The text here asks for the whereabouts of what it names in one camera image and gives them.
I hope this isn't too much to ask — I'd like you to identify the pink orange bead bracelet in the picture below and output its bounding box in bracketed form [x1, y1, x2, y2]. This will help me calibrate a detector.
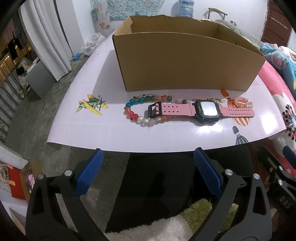
[227, 96, 253, 108]

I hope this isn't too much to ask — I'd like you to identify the pink strap smart watch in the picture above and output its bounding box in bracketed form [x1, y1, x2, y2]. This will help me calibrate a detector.
[147, 100, 255, 123]

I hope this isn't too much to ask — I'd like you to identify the multicolour bead bracelet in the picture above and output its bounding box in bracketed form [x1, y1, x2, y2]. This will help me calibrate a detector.
[124, 94, 188, 128]

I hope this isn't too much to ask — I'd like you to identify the red gift bag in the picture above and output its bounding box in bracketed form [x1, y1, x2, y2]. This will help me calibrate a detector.
[8, 167, 26, 200]

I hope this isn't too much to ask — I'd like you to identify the pink floral bed blanket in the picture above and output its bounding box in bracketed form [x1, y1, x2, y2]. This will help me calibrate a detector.
[258, 61, 295, 177]

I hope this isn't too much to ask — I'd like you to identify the blue patterned pillow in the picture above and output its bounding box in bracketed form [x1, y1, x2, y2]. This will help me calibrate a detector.
[260, 44, 295, 99]

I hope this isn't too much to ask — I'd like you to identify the grey fuzzy blanket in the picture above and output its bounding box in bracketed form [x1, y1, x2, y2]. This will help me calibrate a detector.
[214, 20, 263, 50]

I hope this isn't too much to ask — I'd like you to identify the brown wooden door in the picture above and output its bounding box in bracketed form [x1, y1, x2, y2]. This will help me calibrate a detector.
[261, 1, 292, 47]

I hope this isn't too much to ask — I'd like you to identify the brown cardboard box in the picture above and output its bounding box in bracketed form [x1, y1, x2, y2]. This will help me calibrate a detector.
[112, 15, 265, 91]

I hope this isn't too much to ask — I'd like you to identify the wooden chair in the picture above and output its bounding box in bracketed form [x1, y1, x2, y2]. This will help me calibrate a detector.
[207, 8, 228, 20]

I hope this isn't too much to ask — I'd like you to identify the white plastic bag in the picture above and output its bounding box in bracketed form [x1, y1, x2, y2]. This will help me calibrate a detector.
[81, 33, 106, 56]

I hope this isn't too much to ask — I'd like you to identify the white curtain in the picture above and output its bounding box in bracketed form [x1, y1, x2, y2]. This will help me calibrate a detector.
[20, 0, 72, 81]

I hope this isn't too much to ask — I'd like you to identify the teal floral wall cloth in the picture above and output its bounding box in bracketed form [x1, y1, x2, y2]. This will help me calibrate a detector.
[90, 0, 164, 21]

